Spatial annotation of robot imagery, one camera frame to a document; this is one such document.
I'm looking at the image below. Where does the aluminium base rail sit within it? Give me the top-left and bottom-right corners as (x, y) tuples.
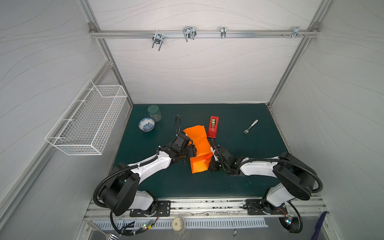
(83, 196), (329, 218)

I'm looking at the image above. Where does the round white puck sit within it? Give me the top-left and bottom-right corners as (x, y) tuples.
(172, 217), (186, 235)

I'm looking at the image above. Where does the green lidded glass jar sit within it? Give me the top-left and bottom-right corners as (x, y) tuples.
(147, 105), (162, 122)

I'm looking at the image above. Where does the metal u-bolt clamp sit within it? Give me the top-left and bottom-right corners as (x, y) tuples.
(183, 27), (197, 42)
(152, 33), (164, 51)

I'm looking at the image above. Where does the aluminium cross rail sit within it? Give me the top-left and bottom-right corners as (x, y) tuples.
(90, 28), (321, 39)

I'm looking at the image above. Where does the red tape dispenser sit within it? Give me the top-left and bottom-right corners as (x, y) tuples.
(207, 116), (219, 139)

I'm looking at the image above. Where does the white wire basket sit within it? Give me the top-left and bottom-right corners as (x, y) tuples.
(45, 80), (128, 156)

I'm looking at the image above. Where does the fork with white handle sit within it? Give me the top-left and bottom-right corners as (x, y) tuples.
(243, 120), (259, 135)

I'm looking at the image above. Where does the metal ring clamp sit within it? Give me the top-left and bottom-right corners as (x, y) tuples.
(221, 27), (227, 39)

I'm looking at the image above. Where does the metal bracket clamp right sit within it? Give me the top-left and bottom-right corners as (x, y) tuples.
(282, 27), (309, 39)

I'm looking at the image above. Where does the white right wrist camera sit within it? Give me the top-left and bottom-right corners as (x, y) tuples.
(211, 147), (219, 162)

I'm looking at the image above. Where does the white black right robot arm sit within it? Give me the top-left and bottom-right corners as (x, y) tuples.
(209, 147), (323, 215)

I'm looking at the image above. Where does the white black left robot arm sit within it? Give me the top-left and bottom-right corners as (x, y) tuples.
(93, 144), (197, 216)

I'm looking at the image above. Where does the blue white ceramic bowl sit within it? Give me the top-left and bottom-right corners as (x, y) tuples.
(138, 118), (156, 132)

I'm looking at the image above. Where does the metal u-bolt clamp middle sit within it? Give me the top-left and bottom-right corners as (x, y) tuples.
(183, 27), (197, 42)

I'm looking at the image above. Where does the metal u-bolt clamp left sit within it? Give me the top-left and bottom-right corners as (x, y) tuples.
(152, 33), (164, 51)

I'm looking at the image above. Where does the orange wrapping paper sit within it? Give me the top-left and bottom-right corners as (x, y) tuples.
(184, 125), (213, 174)

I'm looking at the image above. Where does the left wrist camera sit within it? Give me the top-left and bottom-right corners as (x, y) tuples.
(174, 132), (193, 149)

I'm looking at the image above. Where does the blue handled tool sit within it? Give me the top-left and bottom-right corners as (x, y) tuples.
(311, 211), (328, 240)

